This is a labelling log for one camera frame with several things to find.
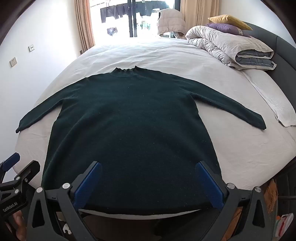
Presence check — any yellow pillow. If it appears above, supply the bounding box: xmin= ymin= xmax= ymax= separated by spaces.
xmin=207 ymin=14 xmax=253 ymax=31

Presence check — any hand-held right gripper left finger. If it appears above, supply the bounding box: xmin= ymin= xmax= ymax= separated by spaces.
xmin=26 ymin=161 xmax=103 ymax=241

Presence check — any folded grey duvet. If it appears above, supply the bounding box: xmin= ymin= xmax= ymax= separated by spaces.
xmin=185 ymin=25 xmax=277 ymax=70

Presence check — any black glass door frame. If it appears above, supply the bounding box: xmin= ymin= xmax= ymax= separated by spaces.
xmin=126 ymin=0 xmax=139 ymax=37

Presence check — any beige puffer vest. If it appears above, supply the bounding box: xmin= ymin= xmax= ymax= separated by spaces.
xmin=158 ymin=8 xmax=186 ymax=39

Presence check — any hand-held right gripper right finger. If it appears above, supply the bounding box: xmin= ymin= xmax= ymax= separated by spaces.
xmin=196 ymin=161 xmax=278 ymax=241

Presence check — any dark green sweater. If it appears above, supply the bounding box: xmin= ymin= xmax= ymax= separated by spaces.
xmin=15 ymin=65 xmax=267 ymax=215

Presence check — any white towel on bed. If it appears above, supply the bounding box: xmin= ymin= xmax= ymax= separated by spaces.
xmin=240 ymin=68 xmax=296 ymax=127

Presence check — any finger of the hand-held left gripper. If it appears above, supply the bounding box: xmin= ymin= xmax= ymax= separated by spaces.
xmin=0 ymin=152 xmax=21 ymax=174
xmin=13 ymin=161 xmax=41 ymax=187

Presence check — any person's left hand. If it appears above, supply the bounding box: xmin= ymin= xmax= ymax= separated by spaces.
xmin=4 ymin=209 xmax=28 ymax=241

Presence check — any purple pillow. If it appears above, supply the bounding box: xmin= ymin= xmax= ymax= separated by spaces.
xmin=206 ymin=23 xmax=251 ymax=38

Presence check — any colourful patterned bag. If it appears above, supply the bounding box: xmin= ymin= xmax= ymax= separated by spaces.
xmin=275 ymin=213 xmax=295 ymax=241

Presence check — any bed with white sheet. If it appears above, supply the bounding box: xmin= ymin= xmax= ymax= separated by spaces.
xmin=13 ymin=37 xmax=296 ymax=219

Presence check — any hanging dark laundry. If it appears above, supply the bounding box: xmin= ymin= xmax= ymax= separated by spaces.
xmin=100 ymin=0 xmax=160 ymax=24

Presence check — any beige curtain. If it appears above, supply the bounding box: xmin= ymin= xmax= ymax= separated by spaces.
xmin=74 ymin=0 xmax=96 ymax=52
xmin=180 ymin=0 xmax=221 ymax=33

